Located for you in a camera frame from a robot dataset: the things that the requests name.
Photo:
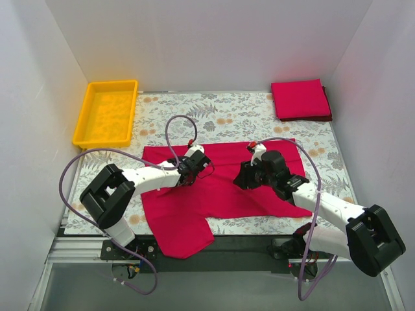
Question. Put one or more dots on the floral patterned table mat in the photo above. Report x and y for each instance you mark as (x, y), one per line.
(213, 118)

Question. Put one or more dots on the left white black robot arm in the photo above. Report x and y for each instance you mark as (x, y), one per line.
(108, 195)

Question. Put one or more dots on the aluminium frame rail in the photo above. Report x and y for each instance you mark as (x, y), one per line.
(234, 273)

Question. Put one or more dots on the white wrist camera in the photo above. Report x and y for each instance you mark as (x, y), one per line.
(256, 150)
(190, 151)

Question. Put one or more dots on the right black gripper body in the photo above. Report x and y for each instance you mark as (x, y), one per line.
(245, 178)

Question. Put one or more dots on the crimson t-shirt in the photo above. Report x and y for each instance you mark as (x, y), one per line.
(178, 216)
(287, 94)

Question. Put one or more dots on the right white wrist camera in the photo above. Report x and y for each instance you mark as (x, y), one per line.
(256, 150)

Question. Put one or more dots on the folded crimson t-shirt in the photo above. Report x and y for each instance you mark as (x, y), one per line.
(287, 94)

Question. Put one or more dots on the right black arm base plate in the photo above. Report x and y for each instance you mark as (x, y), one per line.
(286, 248)

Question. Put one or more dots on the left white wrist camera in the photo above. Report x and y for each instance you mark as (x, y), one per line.
(190, 151)

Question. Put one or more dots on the folded dark red t-shirt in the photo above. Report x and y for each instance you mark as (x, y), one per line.
(320, 110)

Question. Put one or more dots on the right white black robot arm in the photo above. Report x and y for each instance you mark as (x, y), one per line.
(364, 235)

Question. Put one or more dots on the yellow plastic bin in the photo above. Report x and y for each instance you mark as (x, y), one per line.
(107, 115)

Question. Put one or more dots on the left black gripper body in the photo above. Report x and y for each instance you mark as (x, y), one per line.
(187, 175)

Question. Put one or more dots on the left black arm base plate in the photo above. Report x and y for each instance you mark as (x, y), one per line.
(142, 249)

